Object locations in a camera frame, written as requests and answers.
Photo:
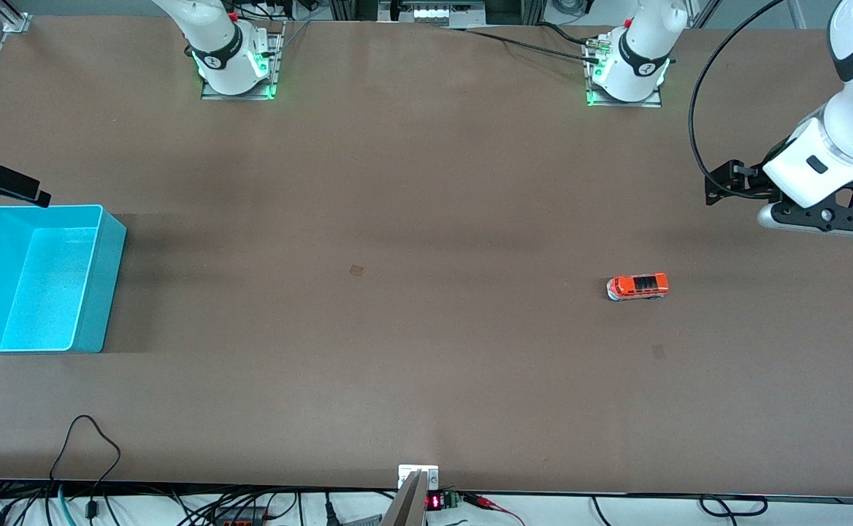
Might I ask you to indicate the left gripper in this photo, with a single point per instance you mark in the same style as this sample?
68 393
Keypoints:
750 185

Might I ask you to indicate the orange toy bus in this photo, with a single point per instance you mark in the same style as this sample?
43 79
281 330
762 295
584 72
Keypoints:
638 286

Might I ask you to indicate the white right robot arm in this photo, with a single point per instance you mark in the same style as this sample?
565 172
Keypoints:
215 44

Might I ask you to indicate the blue plastic box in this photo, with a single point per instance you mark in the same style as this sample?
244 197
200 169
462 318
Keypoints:
47 285

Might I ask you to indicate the lit device on rack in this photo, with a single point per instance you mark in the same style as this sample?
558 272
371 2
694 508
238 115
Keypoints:
434 12

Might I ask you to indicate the orange black power strip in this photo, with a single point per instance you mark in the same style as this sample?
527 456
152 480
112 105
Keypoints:
240 517

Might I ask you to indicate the red LED display module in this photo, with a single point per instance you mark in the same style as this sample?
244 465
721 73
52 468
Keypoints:
437 501

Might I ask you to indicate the black left camera mount bracket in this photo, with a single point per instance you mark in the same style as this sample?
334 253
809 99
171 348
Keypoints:
828 216

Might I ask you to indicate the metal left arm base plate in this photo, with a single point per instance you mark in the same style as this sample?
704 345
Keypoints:
627 104

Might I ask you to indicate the aluminium frame corner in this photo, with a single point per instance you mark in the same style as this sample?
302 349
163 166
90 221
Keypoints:
14 18

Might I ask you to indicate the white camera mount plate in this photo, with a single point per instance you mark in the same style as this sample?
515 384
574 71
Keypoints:
406 471

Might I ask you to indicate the grey metal camera bar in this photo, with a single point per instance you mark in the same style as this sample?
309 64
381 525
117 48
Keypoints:
408 508

